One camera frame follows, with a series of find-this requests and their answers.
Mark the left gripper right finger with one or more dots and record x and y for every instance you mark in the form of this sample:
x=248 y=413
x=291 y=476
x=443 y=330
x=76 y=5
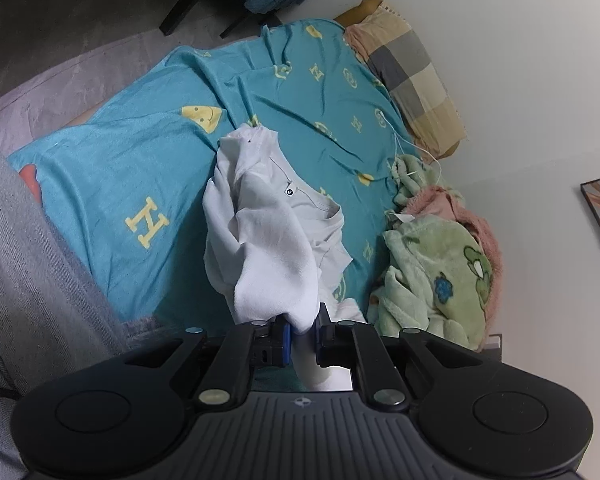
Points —
x=387 y=372

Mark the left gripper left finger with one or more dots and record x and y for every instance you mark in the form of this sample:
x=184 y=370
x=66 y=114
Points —
x=192 y=368

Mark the white t-shirt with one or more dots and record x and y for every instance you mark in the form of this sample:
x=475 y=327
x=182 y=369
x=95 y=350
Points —
x=274 y=244

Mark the green plush blanket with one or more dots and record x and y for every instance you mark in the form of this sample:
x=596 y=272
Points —
x=438 y=278

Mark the pink fleece blanket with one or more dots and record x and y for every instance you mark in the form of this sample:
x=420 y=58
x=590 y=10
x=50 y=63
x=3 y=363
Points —
x=446 y=204

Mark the teal patterned bed sheet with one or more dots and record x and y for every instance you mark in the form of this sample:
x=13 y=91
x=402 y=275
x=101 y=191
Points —
x=125 y=188

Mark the grey trouser leg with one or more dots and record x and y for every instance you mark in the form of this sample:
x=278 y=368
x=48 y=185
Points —
x=54 y=320

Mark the checkered beige grey pillow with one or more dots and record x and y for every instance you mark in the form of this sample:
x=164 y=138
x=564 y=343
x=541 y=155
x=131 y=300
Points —
x=382 y=38

